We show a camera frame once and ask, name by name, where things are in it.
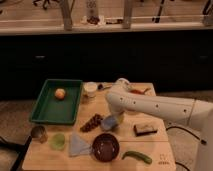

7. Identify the blue sponge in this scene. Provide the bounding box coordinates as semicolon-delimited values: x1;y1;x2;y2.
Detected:
101;114;124;131

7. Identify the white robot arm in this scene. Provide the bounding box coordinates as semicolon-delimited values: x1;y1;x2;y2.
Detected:
104;78;213;171

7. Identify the green plastic tray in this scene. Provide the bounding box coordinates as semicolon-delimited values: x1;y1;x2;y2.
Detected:
29;79;83;125

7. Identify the white cup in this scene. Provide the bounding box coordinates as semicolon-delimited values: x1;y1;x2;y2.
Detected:
83;82;97;102

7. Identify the orange bowl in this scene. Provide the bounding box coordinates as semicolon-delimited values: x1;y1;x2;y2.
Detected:
130;88;150;95

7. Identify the dark brown bumpy food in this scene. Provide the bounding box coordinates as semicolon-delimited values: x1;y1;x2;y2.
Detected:
80;114;103;132

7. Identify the orange round fruit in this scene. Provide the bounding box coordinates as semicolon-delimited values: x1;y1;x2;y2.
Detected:
55;88;66;100

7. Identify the dark maroon bowl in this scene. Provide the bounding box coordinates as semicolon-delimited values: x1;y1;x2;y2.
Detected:
92;133;120;162

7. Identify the light blue cloth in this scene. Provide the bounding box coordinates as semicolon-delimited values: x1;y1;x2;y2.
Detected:
69;133;91;157

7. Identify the green pepper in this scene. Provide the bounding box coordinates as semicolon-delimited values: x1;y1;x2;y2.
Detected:
122;151;152;164

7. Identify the green translucent cup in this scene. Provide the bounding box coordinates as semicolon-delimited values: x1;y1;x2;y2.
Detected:
50;133;65;150

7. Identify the small metal cup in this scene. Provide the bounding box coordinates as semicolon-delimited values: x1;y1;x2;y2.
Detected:
31;126;48;143

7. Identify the long-handled spoon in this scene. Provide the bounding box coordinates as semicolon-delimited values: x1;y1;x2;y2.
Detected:
98;83;112;91

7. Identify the black cable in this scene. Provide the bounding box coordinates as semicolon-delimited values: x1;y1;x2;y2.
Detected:
165;124;208;171

